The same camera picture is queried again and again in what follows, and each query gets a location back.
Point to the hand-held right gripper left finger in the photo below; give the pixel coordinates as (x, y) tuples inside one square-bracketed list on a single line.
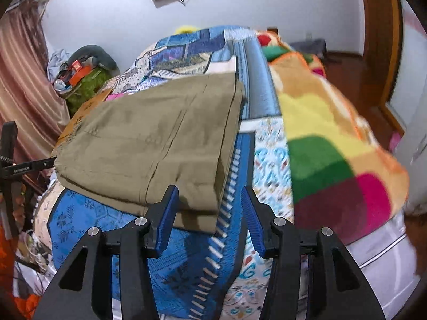
[(166, 220)]

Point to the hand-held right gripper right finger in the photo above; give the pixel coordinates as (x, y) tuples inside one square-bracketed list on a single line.
[(255, 223)]

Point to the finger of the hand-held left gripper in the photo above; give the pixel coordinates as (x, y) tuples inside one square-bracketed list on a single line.
[(46, 165)]

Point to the olive green pants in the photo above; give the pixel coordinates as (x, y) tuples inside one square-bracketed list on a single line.
[(150, 133)]

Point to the blue patterned bedsheet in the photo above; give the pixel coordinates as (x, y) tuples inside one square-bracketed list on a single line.
[(186, 266)]

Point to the pink striped curtain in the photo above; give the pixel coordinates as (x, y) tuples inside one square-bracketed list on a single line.
[(23, 83)]

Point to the mustard yellow printed cloth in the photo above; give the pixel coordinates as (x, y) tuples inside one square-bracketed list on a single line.
[(83, 110)]

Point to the green patterned cloth bundle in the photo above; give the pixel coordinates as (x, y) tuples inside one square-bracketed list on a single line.
[(88, 85)]

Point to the pale blue crumpled cloth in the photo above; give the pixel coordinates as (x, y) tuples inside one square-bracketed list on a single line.
[(56, 61)]

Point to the pink cloth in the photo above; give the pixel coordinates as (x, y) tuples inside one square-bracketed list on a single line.
[(115, 97)]

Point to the orange and black bag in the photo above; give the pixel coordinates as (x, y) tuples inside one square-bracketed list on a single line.
[(77, 70)]

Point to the multicoloured fleece blanket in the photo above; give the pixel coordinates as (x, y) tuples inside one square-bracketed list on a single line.
[(320, 133)]

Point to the white mattress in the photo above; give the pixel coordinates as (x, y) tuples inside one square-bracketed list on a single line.
[(373, 253)]

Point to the grey pillow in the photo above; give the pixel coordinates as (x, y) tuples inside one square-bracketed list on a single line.
[(100, 55)]

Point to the orange cloth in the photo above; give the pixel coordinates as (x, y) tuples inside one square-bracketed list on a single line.
[(20, 303)]

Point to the dark grey bag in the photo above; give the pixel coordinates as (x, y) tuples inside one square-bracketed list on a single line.
[(308, 46)]

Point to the yellow object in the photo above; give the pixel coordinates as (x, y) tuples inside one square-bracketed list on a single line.
[(185, 29)]

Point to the white door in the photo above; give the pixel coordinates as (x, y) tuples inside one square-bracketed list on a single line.
[(415, 106)]

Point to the wooden door frame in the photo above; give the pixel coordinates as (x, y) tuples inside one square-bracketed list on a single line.
[(380, 40)]

